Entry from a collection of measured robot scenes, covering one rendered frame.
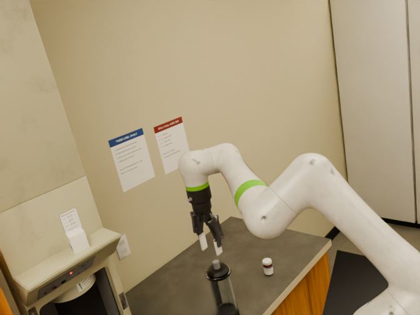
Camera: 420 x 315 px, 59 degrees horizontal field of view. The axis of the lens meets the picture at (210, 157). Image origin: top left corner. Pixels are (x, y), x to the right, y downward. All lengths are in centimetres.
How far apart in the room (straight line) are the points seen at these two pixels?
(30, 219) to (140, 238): 89
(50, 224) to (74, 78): 74
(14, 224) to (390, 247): 105
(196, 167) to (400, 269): 72
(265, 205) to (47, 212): 69
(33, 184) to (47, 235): 17
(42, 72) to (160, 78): 92
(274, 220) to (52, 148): 73
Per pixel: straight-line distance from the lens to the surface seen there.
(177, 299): 190
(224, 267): 159
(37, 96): 127
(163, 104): 208
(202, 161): 136
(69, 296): 146
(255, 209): 101
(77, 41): 184
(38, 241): 132
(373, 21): 355
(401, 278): 107
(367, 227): 103
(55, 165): 130
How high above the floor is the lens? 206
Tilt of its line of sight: 17 degrees down
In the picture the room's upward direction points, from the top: 12 degrees counter-clockwise
